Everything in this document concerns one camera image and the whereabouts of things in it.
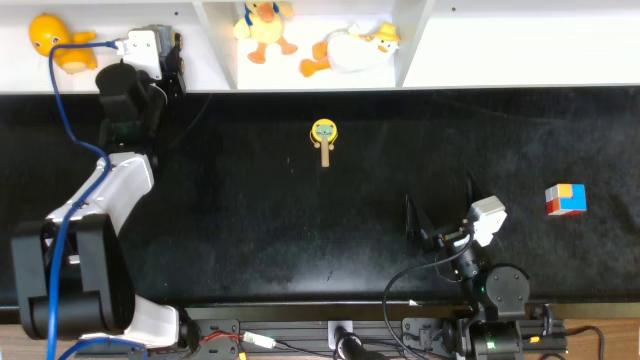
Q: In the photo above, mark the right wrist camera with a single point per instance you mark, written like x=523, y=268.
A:
x=487, y=217

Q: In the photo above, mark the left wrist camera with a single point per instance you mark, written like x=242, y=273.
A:
x=142, y=52

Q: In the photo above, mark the yellow rubber duck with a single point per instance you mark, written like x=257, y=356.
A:
x=55, y=40

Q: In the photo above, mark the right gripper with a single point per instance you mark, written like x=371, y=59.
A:
x=445, y=237

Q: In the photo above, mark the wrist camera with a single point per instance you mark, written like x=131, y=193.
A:
x=487, y=217
x=142, y=52

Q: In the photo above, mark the yellow rattle drum toy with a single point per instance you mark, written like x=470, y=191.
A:
x=325, y=132

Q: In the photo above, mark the mounting rail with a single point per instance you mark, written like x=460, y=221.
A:
x=300, y=332

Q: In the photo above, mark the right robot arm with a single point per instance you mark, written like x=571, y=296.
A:
x=505, y=290

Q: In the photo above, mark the white shelf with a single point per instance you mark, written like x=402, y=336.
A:
x=500, y=50

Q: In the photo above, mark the white plush duck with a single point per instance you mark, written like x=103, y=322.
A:
x=355, y=52

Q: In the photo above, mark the many-coloured puzzle cube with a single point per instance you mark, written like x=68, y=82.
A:
x=567, y=200

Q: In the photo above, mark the yellow plush duck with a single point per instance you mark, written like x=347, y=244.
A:
x=265, y=30

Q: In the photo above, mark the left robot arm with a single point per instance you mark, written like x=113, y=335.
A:
x=120, y=185

